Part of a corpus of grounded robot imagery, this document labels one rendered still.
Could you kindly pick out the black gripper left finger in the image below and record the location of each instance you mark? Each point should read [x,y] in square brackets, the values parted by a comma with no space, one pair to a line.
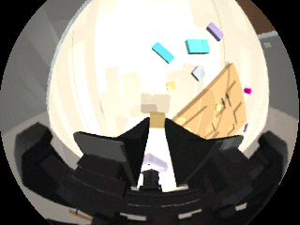
[129,148]

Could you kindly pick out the purple rectangular block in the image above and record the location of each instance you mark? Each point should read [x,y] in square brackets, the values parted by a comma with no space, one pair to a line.
[213,30]

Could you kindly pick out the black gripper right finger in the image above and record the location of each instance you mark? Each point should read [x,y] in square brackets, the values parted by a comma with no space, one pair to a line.
[189,151]

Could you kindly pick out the teal flat bar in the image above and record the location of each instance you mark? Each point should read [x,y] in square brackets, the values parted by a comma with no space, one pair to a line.
[165,54]

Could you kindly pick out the magenta block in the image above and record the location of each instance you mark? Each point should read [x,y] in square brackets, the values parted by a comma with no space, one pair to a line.
[246,90]

